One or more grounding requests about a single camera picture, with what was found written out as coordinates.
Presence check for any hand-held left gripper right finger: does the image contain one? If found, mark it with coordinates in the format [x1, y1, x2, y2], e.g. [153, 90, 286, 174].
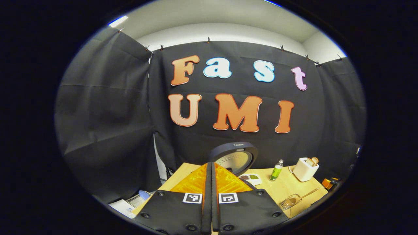
[212, 162, 290, 235]

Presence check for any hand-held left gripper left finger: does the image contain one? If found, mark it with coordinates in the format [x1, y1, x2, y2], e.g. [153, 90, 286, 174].
[132, 162, 213, 235]

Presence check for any wooden spoon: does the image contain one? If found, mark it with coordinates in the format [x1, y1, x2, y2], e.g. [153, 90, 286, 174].
[289, 187, 320, 205]

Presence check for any dark grey rice cooker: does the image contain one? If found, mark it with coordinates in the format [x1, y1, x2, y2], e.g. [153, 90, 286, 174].
[208, 141, 259, 190]

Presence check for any white toaster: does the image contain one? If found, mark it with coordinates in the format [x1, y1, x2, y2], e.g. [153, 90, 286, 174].
[292, 158, 320, 182]

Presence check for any small white divided dish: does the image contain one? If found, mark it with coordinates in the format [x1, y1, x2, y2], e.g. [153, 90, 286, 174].
[239, 173, 262, 186]

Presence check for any green drink bottle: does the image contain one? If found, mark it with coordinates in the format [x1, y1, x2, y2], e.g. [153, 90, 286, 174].
[269, 159, 284, 181]

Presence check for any white paper sheet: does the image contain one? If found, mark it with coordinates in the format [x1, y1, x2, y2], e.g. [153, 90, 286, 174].
[109, 196, 144, 218]

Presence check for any black backdrop cloth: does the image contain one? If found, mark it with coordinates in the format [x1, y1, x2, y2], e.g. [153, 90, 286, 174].
[55, 28, 367, 203]

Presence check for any row of black cloth clips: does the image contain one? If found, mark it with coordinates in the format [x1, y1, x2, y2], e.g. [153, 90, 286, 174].
[119, 28, 343, 67]

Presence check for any ceiling light panel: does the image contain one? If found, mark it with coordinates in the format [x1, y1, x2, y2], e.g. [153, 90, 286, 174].
[108, 15, 129, 27]

